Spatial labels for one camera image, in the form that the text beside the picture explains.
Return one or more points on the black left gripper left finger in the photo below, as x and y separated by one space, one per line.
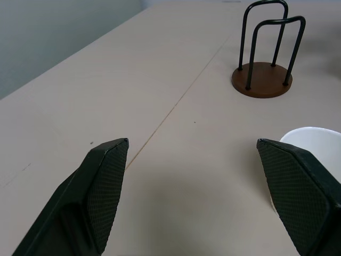
88 192

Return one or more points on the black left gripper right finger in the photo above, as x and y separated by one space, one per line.
301 197

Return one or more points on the tan ribbed paper cup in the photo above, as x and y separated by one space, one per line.
319 149

